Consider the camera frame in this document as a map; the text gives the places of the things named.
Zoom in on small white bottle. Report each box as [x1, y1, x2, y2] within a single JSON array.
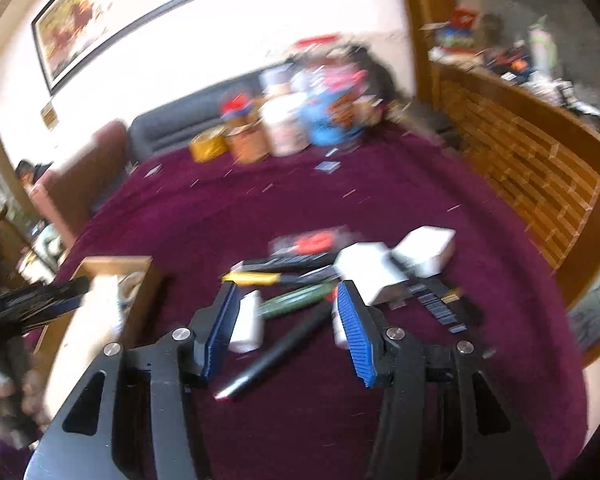
[[330, 289, 349, 350]]

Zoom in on white squeeze bottle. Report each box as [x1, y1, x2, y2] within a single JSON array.
[[228, 290, 264, 354]]

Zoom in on green marker pen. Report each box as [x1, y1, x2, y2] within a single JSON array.
[[258, 282, 336, 320]]

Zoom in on black yellow pen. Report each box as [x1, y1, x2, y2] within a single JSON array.
[[222, 272, 335, 286]]

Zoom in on black marker red cap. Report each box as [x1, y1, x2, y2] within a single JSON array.
[[213, 300, 332, 402]]

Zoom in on long black box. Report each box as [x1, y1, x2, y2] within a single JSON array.
[[389, 254, 484, 334]]

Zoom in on black marker white end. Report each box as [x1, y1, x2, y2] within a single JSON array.
[[230, 252, 337, 273]]

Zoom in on white power adapter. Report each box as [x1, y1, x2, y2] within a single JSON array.
[[334, 242, 410, 306]]

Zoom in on purple table cloth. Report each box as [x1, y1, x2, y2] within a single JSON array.
[[0, 123, 589, 480]]

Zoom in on cardboard box tray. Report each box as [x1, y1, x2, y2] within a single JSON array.
[[33, 256, 162, 416]]

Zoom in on clear bag red items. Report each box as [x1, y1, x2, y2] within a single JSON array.
[[268, 226, 355, 256]]

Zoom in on white square box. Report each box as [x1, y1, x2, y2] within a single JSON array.
[[391, 226, 456, 278]]

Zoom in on small blue wrapper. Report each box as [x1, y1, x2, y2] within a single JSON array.
[[315, 160, 340, 174]]

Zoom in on small metal clip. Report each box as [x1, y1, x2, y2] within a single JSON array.
[[144, 164, 162, 178]]

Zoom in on yellow tape roll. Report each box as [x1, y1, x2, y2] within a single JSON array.
[[189, 126, 228, 162]]

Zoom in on orange label jar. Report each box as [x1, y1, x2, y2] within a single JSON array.
[[225, 122, 270, 165]]

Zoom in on black leather sofa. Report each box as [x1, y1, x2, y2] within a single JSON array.
[[128, 65, 273, 164]]

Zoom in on stacked colourful tape rolls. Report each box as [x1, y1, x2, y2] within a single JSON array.
[[220, 92, 259, 129]]

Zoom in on blue label clear jar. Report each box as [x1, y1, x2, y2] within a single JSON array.
[[300, 63, 368, 148]]

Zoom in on white label jar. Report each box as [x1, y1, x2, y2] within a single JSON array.
[[260, 94, 310, 157]]

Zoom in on seated person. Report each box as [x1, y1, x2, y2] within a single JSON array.
[[15, 159, 52, 194]]

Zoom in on wooden sideboard counter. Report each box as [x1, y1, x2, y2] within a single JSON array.
[[431, 63, 600, 307]]

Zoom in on red lid clear jar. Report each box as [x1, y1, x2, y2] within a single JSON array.
[[294, 34, 340, 55]]

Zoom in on framed painting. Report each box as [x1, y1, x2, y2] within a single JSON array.
[[32, 0, 190, 94]]

